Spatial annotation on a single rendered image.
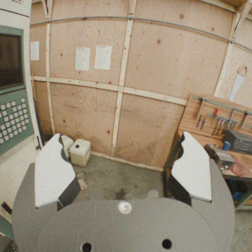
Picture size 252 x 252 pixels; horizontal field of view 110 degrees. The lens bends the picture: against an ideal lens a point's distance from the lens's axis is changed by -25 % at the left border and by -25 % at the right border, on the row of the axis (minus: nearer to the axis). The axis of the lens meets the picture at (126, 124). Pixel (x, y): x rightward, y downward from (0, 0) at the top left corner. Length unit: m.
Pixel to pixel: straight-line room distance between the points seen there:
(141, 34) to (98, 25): 0.57
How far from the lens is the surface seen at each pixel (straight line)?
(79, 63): 1.83
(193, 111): 1.62
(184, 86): 1.60
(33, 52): 2.47
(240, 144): 1.81
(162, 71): 1.55
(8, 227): 0.54
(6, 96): 0.83
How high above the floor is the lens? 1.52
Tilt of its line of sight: 26 degrees down
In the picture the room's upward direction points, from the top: 9 degrees clockwise
